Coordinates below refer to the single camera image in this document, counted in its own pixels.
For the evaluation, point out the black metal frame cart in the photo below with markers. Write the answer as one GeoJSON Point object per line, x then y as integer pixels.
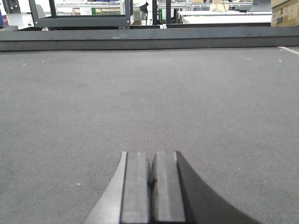
{"type": "Point", "coordinates": [82, 14]}

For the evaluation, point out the white background table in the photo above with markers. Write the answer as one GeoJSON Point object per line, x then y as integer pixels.
{"type": "Point", "coordinates": [234, 17]}

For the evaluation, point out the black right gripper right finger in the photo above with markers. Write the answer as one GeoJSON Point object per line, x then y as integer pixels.
{"type": "Point", "coordinates": [180, 196]}

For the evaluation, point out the cardboard box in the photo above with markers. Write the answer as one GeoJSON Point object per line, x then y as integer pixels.
{"type": "Point", "coordinates": [285, 13]}

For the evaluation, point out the dark grey table mat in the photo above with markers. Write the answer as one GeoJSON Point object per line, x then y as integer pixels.
{"type": "Point", "coordinates": [66, 117]}

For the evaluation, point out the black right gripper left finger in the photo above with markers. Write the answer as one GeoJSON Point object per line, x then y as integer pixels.
{"type": "Point", "coordinates": [126, 198]}

